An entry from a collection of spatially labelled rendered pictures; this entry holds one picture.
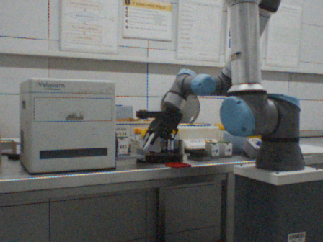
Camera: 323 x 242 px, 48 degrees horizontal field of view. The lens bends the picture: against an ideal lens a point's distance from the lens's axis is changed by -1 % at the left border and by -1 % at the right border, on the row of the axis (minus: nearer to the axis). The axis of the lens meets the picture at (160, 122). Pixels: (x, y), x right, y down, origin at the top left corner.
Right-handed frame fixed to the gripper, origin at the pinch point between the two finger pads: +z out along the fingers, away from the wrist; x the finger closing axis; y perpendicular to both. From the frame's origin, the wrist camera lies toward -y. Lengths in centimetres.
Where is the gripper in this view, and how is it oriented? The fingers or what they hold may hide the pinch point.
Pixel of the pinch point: (142, 152)
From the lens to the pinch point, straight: 133.9
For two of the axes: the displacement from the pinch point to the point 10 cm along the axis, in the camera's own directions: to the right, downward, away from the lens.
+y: 7.7, 4.9, 4.2
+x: -4.5, -0.5, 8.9
